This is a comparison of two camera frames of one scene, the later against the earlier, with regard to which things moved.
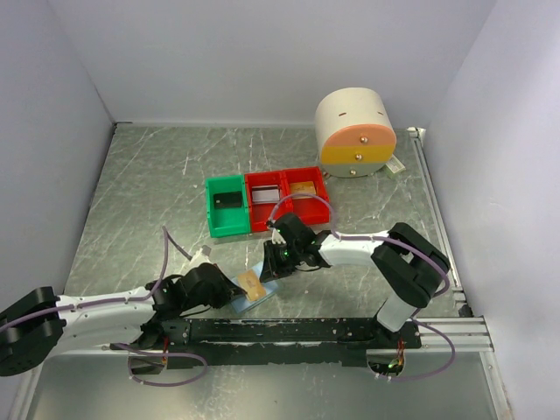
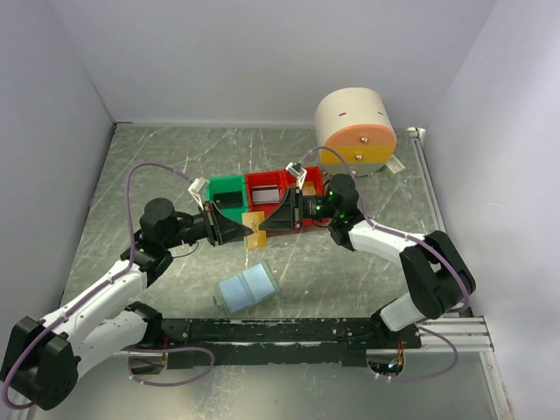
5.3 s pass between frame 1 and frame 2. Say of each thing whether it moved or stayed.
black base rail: stayed
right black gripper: moved
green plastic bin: stayed
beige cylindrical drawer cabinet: stayed
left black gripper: moved
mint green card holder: stayed
